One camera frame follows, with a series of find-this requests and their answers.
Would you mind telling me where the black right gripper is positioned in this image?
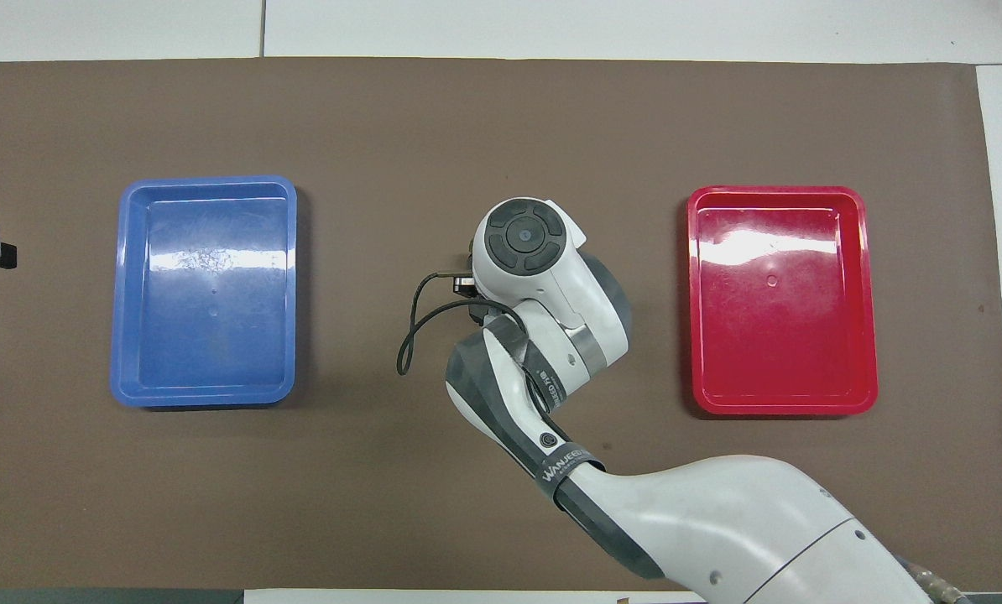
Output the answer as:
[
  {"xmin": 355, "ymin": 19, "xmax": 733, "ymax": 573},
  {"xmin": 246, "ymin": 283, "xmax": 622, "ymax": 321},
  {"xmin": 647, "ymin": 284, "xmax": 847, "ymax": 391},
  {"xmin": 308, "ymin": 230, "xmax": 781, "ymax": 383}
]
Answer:
[{"xmin": 453, "ymin": 273, "xmax": 503, "ymax": 330}]

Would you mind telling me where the brown table mat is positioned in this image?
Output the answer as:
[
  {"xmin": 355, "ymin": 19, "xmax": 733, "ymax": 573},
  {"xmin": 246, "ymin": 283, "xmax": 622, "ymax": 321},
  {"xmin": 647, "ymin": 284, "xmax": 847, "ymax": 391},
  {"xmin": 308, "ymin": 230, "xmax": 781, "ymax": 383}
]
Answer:
[{"xmin": 0, "ymin": 57, "xmax": 1002, "ymax": 592}]

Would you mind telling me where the blue plastic tray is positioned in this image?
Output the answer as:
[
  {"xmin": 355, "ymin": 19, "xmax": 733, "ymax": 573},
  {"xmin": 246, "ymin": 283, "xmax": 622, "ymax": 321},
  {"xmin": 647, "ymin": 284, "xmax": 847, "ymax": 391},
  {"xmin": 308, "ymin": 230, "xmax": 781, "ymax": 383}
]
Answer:
[{"xmin": 110, "ymin": 174, "xmax": 299, "ymax": 409}]

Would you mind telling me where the red plastic tray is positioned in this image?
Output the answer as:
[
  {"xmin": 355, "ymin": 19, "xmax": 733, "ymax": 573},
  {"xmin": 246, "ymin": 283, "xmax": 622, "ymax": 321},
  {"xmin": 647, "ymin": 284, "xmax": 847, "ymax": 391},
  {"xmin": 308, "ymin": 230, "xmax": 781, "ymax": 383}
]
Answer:
[{"xmin": 686, "ymin": 185, "xmax": 879, "ymax": 417}]

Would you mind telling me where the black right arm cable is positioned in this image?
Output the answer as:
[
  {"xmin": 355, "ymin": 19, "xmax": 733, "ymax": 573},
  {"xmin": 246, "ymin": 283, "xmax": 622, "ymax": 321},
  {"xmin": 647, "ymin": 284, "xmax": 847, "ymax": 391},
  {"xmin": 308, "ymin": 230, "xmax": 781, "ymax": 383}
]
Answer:
[{"xmin": 396, "ymin": 270, "xmax": 529, "ymax": 377}]

